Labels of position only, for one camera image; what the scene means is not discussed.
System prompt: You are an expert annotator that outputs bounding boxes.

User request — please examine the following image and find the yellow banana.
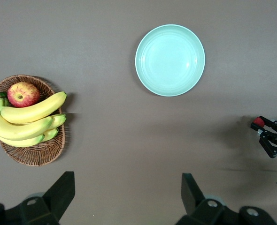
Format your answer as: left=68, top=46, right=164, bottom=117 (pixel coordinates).
left=0, top=127, right=59, bottom=148
left=46, top=113, right=67, bottom=130
left=0, top=91, right=68, bottom=124
left=0, top=97, right=54, bottom=141

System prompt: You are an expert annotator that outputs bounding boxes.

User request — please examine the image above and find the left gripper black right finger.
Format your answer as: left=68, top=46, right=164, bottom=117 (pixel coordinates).
left=176, top=172, right=277, bottom=225

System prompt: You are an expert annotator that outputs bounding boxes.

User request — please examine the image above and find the pale green round plate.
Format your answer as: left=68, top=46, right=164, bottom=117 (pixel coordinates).
left=135, top=24, right=206, bottom=97

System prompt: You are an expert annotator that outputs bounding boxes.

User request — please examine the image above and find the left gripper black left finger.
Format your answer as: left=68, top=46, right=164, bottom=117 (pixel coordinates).
left=0, top=171, right=76, bottom=225

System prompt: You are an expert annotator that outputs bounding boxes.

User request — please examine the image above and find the brown table cloth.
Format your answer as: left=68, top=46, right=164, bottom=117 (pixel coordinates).
left=0, top=0, right=277, bottom=225

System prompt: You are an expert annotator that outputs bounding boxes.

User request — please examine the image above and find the red yellow apple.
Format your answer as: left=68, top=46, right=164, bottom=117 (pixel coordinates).
left=7, top=82, right=41, bottom=108

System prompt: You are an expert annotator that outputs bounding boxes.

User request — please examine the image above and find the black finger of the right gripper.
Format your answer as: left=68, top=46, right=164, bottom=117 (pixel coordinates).
left=258, top=132, right=277, bottom=159
left=250, top=116, right=277, bottom=133

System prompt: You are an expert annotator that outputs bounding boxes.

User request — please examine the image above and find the brown wicker basket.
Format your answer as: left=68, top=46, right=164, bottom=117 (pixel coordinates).
left=0, top=74, right=66, bottom=167

